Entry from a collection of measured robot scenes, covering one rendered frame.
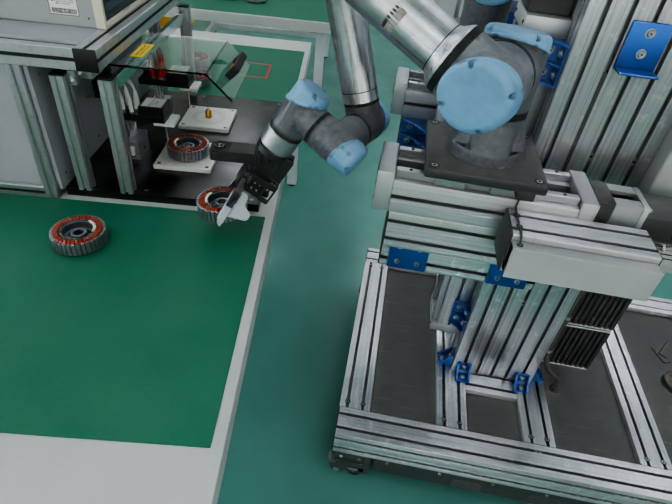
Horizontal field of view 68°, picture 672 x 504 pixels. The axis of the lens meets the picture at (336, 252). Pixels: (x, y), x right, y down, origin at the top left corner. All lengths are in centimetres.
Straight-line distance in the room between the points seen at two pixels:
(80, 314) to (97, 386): 18
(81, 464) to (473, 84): 79
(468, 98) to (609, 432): 122
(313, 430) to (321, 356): 30
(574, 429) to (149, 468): 125
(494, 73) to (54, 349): 85
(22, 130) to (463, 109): 97
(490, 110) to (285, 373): 129
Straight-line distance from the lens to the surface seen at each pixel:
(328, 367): 187
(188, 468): 82
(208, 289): 105
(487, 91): 79
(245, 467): 166
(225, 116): 167
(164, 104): 140
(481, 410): 163
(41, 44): 122
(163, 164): 141
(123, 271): 113
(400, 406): 156
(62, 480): 86
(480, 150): 97
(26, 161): 139
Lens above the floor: 147
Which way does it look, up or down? 39 degrees down
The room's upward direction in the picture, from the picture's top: 7 degrees clockwise
